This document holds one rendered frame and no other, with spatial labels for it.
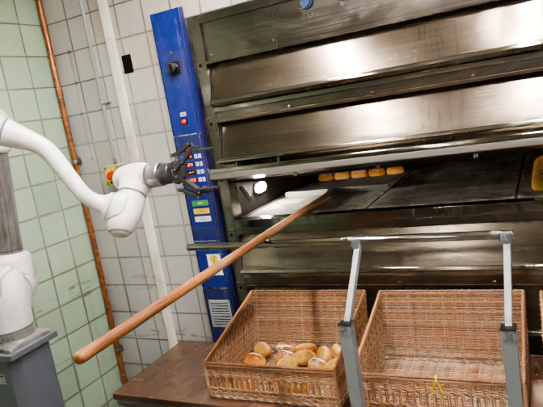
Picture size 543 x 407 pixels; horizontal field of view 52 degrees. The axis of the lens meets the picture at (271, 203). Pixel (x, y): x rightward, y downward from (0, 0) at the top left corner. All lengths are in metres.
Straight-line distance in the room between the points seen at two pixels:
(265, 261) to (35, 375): 1.05
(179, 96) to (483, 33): 1.29
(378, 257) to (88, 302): 1.57
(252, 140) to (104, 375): 1.56
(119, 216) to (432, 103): 1.21
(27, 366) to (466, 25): 1.94
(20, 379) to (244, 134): 1.30
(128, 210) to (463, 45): 1.31
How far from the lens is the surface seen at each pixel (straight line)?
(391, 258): 2.33
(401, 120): 2.21
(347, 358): 1.86
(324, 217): 2.37
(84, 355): 1.34
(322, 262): 2.42
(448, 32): 2.19
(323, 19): 2.31
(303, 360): 2.38
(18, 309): 2.12
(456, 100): 2.19
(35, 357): 2.17
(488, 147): 2.03
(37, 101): 3.00
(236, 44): 2.48
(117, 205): 1.98
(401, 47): 2.21
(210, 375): 2.28
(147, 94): 2.73
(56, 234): 2.97
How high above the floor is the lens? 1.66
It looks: 10 degrees down
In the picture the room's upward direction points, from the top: 10 degrees counter-clockwise
